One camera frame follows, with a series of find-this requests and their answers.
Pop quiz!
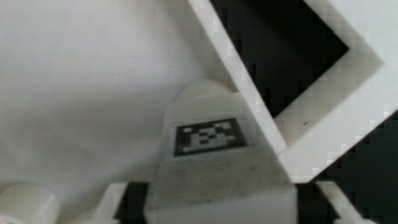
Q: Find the white square tabletop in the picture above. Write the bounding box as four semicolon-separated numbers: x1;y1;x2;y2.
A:
0;0;289;224

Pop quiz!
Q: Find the white U-shaped obstacle fence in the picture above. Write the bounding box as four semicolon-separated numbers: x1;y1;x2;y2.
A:
275;0;398;183

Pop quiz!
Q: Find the white table leg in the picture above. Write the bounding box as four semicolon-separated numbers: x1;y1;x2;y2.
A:
144;79;298;224

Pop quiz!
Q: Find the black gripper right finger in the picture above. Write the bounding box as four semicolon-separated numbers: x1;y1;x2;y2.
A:
291;181;380;224

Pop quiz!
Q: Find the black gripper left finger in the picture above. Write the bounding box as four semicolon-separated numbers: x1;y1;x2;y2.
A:
87;181;152;224

